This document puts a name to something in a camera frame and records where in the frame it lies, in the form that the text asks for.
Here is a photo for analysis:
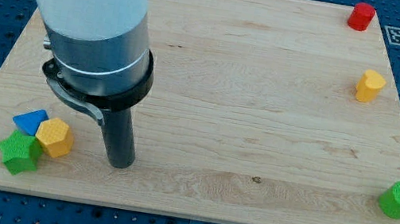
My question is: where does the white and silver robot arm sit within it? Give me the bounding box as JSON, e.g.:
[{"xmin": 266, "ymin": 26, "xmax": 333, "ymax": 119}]
[{"xmin": 37, "ymin": 0, "xmax": 150, "ymax": 96}]

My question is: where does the wooden board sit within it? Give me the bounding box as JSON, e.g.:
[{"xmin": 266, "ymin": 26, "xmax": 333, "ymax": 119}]
[{"xmin": 0, "ymin": 0, "xmax": 400, "ymax": 224}]

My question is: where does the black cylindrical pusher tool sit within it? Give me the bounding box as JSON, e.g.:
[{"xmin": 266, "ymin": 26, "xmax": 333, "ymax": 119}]
[{"xmin": 42, "ymin": 50, "xmax": 154, "ymax": 168}]

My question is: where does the yellow hexagon block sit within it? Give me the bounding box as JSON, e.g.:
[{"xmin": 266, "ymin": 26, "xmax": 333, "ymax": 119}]
[{"xmin": 35, "ymin": 118, "xmax": 74, "ymax": 158}]

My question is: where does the yellow heart block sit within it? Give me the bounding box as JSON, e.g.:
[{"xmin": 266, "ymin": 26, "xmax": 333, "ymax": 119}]
[{"xmin": 355, "ymin": 69, "xmax": 386, "ymax": 102}]

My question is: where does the blue triangle block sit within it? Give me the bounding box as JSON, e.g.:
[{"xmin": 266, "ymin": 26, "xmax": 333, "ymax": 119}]
[{"xmin": 12, "ymin": 110, "xmax": 49, "ymax": 136}]

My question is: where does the green star block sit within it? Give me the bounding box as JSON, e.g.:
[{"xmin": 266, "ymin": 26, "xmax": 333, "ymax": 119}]
[{"xmin": 0, "ymin": 129, "xmax": 43, "ymax": 175}]

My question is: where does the red cylinder block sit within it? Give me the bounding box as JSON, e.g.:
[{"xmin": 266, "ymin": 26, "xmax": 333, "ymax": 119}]
[{"xmin": 347, "ymin": 2, "xmax": 376, "ymax": 32}]

